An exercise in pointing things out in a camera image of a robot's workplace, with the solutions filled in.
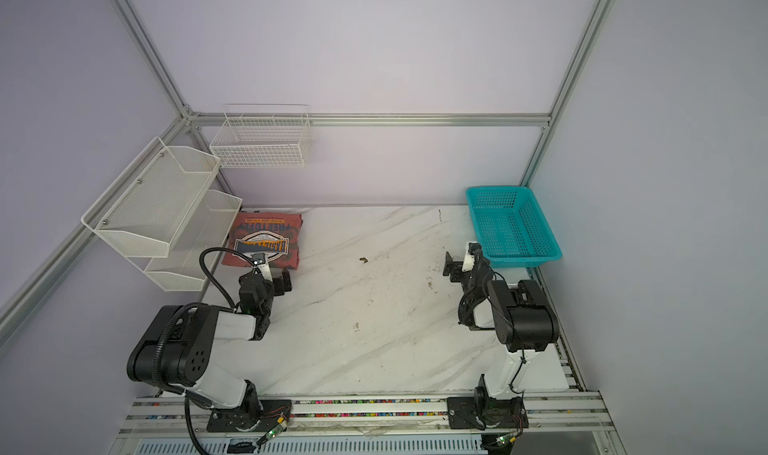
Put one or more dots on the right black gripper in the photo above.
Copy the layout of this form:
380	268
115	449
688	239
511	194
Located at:
456	269

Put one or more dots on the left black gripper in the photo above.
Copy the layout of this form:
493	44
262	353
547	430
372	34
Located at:
280	287

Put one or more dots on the dusty red tank top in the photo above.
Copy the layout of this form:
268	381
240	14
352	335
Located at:
272	233

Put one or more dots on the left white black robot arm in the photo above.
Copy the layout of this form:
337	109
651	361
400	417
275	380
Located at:
175	353

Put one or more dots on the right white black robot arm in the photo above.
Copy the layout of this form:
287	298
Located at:
525	325

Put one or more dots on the teal plastic basket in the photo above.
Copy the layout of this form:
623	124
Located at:
511	227

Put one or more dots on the lower white mesh shelf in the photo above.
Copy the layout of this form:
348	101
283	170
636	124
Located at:
208	227

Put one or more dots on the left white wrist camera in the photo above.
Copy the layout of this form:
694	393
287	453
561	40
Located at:
261	262

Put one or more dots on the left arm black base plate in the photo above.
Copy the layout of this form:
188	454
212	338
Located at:
260	416

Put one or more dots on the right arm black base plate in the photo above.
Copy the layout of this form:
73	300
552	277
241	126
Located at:
467	413

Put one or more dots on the white wire wall basket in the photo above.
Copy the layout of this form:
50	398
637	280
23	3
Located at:
264	136

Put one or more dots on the aluminium mounting rail frame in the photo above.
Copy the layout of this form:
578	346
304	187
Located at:
378	354

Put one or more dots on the aluminium enclosure frame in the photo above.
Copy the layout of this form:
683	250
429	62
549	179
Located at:
32	296

